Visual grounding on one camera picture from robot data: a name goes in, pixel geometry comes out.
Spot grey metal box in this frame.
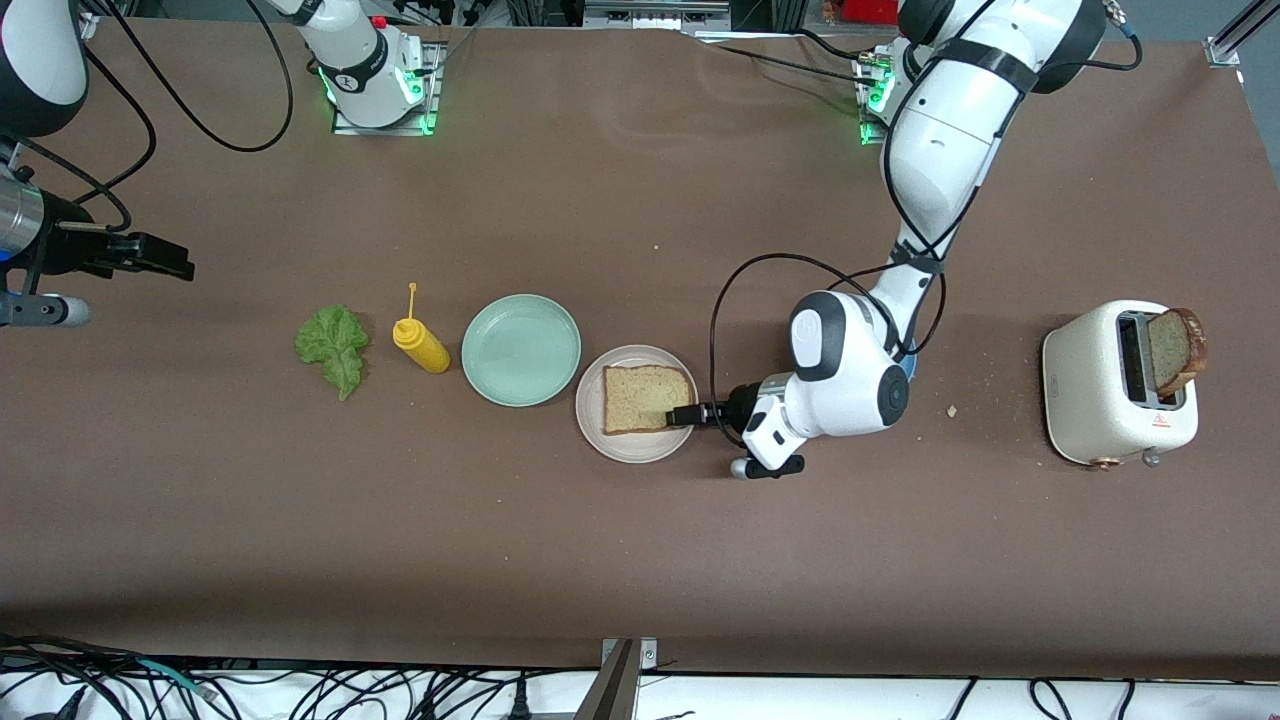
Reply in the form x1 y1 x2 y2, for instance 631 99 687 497
580 0 736 31

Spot beige plate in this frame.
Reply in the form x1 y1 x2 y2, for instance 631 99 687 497
575 344 699 464

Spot thin black table cable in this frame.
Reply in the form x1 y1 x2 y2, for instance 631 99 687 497
700 40 886 89

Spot long black right arm cable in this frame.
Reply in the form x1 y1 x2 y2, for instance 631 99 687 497
85 0 294 154

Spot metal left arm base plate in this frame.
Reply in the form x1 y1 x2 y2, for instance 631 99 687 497
855 50 901 149

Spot dark grey metal bar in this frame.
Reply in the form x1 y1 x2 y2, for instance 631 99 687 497
572 640 641 720

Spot silver metal bracket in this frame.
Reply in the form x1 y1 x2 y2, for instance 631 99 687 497
600 636 659 673

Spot mint green plate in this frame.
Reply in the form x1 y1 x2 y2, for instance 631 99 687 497
461 293 582 408

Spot brown toasted bread slice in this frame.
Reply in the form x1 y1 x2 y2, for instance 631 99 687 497
602 365 693 436
1145 308 1209 397

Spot cream white toaster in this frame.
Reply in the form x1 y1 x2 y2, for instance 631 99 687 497
1042 300 1199 471

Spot green lettuce leaf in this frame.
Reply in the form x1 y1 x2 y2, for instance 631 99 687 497
294 304 370 402

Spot teal cable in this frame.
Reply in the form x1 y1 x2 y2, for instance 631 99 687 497
135 655 219 699

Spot short black right arm cable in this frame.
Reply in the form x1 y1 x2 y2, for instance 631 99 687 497
0 135 133 233

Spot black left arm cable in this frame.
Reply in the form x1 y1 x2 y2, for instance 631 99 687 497
708 253 946 446

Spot yellow mustard squeeze bottle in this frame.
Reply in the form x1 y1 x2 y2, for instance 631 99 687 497
392 282 451 375

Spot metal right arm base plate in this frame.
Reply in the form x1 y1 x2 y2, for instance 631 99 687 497
330 40 446 138

